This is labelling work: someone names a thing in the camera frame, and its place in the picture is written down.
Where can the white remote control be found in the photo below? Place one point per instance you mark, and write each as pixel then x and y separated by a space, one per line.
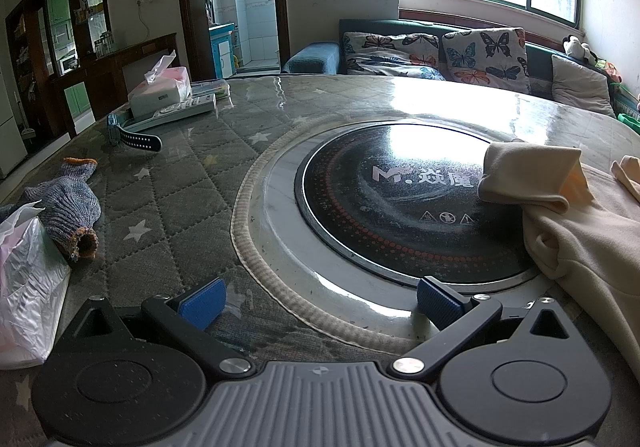
pixel 185 106

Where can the cream knit garment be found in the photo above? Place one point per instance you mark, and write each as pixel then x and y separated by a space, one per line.
pixel 590 237

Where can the dark wooden display cabinet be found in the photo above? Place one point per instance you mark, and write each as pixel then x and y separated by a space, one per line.
pixel 35 42

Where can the white plastic bag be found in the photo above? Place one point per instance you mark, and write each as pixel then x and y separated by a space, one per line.
pixel 30 292

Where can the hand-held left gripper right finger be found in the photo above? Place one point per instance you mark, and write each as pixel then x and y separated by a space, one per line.
pixel 437 299

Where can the dark wooden sideboard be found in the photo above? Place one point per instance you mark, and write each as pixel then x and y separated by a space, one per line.
pixel 125 62

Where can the green plastic basket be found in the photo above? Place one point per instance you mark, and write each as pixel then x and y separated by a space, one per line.
pixel 629 119

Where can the white appliance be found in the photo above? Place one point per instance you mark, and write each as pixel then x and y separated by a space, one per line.
pixel 10 127

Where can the panda plush toy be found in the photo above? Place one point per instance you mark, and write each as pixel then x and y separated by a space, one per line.
pixel 575 47

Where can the orange green plush toy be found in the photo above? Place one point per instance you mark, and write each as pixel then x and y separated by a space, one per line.
pixel 610 71

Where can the plain grey pillow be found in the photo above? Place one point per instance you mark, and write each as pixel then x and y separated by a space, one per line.
pixel 580 84

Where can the blue sofa armrest cover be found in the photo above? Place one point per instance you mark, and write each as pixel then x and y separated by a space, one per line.
pixel 312 57

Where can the wide butterfly print pillow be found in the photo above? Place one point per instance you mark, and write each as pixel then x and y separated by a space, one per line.
pixel 390 52

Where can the round black induction cooktop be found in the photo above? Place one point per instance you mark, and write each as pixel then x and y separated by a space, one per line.
pixel 380 207

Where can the white tissue pack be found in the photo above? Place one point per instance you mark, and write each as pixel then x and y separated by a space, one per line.
pixel 160 94

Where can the square butterfly print pillow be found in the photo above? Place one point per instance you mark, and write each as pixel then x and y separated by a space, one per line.
pixel 480 59

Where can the light blue small cabinet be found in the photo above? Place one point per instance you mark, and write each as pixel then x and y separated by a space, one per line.
pixel 220 52

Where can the teal sofa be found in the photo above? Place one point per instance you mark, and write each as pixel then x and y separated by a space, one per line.
pixel 537 62

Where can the grey knit work glove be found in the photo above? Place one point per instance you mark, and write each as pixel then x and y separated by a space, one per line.
pixel 75 172
pixel 70 217

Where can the dark wooden door frame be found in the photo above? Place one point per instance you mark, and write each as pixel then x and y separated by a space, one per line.
pixel 190 2

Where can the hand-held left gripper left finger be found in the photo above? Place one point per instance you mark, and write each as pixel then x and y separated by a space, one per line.
pixel 202 302

